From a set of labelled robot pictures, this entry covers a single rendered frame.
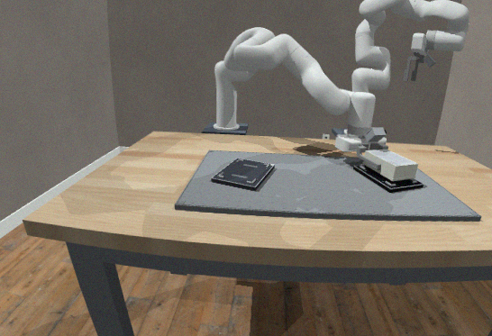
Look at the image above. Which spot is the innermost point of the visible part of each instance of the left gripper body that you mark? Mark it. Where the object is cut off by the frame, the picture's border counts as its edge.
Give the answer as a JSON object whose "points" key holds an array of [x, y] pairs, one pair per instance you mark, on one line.
{"points": [[419, 43]]}

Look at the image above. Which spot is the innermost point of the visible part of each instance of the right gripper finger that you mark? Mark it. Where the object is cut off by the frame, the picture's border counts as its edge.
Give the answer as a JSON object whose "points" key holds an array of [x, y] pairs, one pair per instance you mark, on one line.
{"points": [[370, 162], [377, 146]]}

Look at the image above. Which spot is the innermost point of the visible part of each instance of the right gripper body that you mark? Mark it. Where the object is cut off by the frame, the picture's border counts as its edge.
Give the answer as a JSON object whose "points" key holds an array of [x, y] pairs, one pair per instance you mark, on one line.
{"points": [[343, 142]]}

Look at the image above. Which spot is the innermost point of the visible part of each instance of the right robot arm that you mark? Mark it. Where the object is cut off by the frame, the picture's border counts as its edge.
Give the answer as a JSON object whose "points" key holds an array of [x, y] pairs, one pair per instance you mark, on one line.
{"points": [[250, 55]]}

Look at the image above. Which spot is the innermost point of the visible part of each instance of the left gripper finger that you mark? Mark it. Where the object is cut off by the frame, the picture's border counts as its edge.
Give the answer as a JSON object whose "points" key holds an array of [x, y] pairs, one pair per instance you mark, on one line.
{"points": [[413, 77], [406, 74]]}

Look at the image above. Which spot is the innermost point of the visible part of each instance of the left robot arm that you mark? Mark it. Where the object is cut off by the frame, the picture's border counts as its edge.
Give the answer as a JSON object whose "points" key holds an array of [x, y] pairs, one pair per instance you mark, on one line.
{"points": [[367, 54]]}

